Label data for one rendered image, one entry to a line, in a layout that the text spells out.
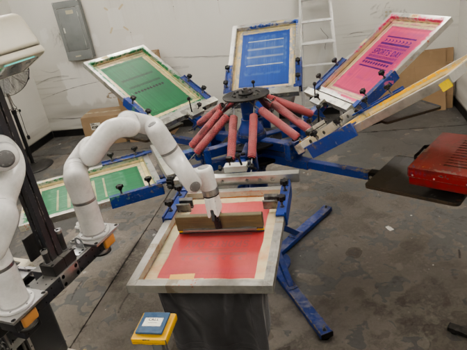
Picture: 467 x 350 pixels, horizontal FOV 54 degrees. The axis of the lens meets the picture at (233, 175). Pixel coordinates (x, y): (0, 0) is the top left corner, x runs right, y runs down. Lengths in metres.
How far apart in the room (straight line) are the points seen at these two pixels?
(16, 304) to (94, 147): 0.61
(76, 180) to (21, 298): 0.47
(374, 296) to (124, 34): 4.87
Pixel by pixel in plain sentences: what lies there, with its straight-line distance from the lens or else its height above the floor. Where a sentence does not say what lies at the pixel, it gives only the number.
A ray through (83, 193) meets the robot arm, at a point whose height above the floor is 1.34.
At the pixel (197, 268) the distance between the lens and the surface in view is 1.94.
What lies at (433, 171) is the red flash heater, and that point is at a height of 1.10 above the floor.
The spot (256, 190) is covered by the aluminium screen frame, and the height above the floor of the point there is 0.99.
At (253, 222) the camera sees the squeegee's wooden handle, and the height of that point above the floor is 1.01.
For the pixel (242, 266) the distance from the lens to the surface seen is 1.90.
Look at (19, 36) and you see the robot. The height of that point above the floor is 1.97.
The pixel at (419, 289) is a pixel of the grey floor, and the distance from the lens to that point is 3.25.
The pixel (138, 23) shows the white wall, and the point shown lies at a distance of 6.57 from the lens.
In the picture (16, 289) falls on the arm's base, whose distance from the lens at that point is 1.71.
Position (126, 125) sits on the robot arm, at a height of 1.58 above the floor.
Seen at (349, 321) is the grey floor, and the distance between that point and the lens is 3.00.
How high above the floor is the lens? 2.08
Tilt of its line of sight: 25 degrees down
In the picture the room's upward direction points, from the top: 10 degrees counter-clockwise
